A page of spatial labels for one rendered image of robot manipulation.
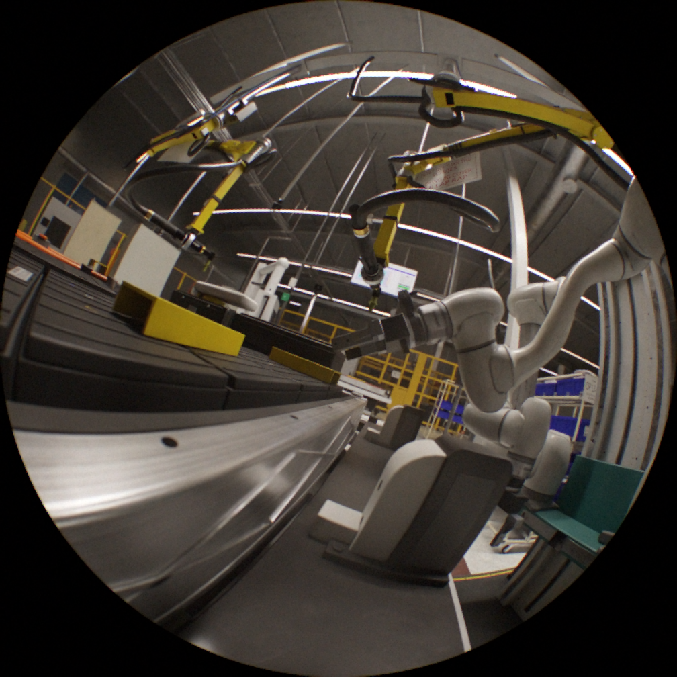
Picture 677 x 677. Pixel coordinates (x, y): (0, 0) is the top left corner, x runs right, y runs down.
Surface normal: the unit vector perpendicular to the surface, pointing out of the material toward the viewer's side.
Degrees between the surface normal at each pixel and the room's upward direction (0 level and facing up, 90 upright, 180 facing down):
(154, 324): 90
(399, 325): 90
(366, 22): 176
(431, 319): 90
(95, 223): 90
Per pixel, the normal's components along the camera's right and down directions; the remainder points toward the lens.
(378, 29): -0.28, 0.95
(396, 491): -0.22, -0.22
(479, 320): -0.15, 0.04
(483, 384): -0.64, 0.14
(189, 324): 0.94, 0.33
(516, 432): -0.91, -0.34
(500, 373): -0.39, -0.02
